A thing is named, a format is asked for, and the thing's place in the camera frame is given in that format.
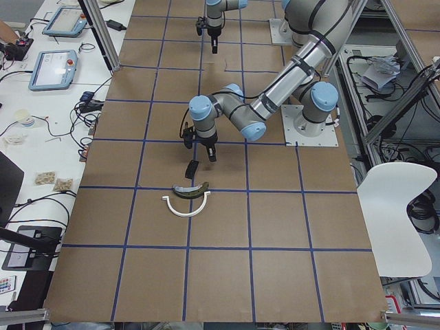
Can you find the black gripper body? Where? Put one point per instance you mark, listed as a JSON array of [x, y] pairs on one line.
[[213, 33], [206, 141]]

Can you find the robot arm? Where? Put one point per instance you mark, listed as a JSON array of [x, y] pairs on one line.
[[214, 17], [320, 29]]

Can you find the black brake pad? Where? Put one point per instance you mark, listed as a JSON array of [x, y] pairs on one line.
[[191, 169]]

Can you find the olive brake shoe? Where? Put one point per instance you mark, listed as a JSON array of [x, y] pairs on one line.
[[192, 192]]

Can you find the black power adapter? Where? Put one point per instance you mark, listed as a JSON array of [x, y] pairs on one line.
[[115, 25]]

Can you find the blue teach pendant far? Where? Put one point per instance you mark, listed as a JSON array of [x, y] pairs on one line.
[[66, 22]]

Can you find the blue teach pendant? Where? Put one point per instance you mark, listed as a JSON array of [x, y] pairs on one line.
[[53, 70], [66, 22]]

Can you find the blue teach pendant near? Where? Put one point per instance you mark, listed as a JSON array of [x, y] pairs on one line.
[[53, 70]]

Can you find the white chair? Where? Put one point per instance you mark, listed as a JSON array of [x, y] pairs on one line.
[[384, 196]]

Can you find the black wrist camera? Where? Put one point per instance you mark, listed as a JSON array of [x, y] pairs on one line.
[[188, 136]]

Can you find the white curved plastic bracket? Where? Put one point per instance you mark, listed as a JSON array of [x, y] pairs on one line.
[[186, 208]]

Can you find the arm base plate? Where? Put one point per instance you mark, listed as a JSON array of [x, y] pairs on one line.
[[281, 34], [299, 132]]

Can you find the aluminium frame post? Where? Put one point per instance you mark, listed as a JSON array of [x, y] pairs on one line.
[[101, 34]]

